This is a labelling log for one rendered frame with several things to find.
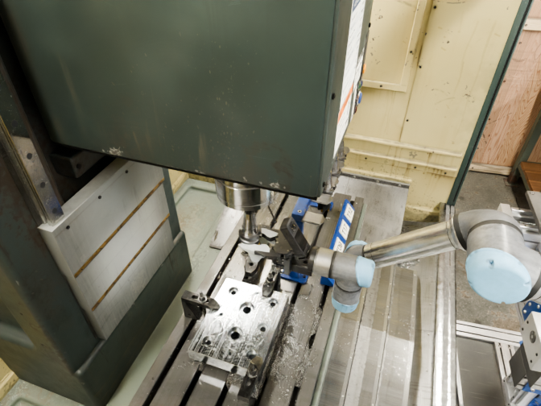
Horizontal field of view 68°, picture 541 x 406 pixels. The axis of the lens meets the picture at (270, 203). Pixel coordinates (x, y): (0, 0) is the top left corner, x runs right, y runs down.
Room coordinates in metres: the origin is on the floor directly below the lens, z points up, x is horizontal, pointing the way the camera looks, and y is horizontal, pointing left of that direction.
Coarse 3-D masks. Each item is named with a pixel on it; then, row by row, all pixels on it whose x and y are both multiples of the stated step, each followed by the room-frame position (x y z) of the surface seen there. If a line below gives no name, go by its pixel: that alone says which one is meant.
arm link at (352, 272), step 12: (336, 252) 0.72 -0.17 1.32; (336, 264) 0.69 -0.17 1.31; (348, 264) 0.69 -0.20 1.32; (360, 264) 0.68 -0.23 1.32; (372, 264) 0.68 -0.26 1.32; (336, 276) 0.67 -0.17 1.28; (348, 276) 0.67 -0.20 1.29; (360, 276) 0.66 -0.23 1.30; (372, 276) 0.66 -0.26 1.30; (348, 288) 0.66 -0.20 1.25
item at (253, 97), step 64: (0, 0) 0.81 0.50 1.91; (64, 0) 0.76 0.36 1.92; (128, 0) 0.72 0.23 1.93; (192, 0) 0.68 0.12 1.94; (256, 0) 0.65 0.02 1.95; (320, 0) 0.61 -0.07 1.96; (64, 64) 0.78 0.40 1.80; (128, 64) 0.73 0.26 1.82; (192, 64) 0.69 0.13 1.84; (256, 64) 0.65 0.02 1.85; (320, 64) 0.61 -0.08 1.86; (64, 128) 0.80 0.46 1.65; (128, 128) 0.74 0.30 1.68; (192, 128) 0.69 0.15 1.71; (256, 128) 0.65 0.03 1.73; (320, 128) 0.61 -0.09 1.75; (320, 192) 0.61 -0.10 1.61
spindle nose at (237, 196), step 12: (216, 180) 0.75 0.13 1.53; (216, 192) 0.76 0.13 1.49; (228, 192) 0.72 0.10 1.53; (240, 192) 0.71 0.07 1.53; (252, 192) 0.71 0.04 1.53; (264, 192) 0.72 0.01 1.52; (276, 192) 0.75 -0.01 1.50; (228, 204) 0.73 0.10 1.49; (240, 204) 0.71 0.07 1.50; (252, 204) 0.71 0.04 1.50; (264, 204) 0.73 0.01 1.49
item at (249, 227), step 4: (244, 212) 0.79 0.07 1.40; (252, 212) 0.79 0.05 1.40; (244, 216) 0.79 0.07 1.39; (248, 216) 0.78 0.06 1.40; (252, 216) 0.78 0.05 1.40; (244, 220) 0.78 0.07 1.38; (248, 220) 0.78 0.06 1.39; (252, 220) 0.78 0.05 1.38; (244, 224) 0.78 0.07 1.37; (248, 224) 0.77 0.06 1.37; (252, 224) 0.78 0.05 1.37; (256, 224) 0.79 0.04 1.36; (244, 228) 0.78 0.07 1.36; (248, 228) 0.77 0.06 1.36; (252, 228) 0.77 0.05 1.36; (256, 228) 0.78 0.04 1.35; (244, 232) 0.78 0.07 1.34; (248, 232) 0.77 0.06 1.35; (252, 232) 0.77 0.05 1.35; (256, 232) 0.78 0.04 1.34
